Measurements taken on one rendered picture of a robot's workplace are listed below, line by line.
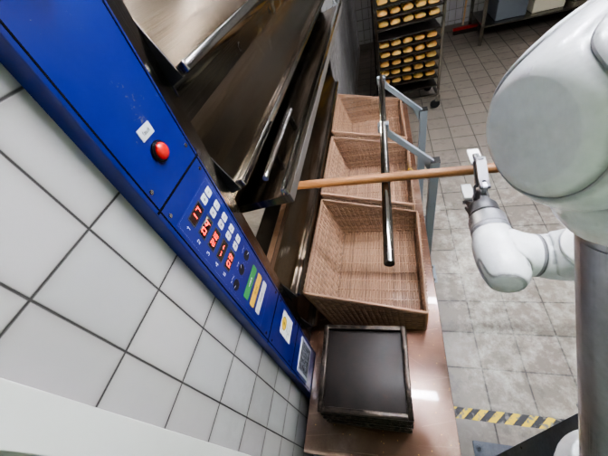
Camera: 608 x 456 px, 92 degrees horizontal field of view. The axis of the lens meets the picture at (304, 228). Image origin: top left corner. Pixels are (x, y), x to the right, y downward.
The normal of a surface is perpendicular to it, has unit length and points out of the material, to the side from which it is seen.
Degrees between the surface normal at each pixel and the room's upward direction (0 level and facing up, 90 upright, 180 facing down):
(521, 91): 88
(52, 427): 90
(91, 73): 90
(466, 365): 0
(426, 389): 0
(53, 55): 90
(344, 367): 0
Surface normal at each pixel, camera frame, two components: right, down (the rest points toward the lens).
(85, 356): 0.96, -0.05
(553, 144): -0.96, 0.29
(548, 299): -0.24, -0.66
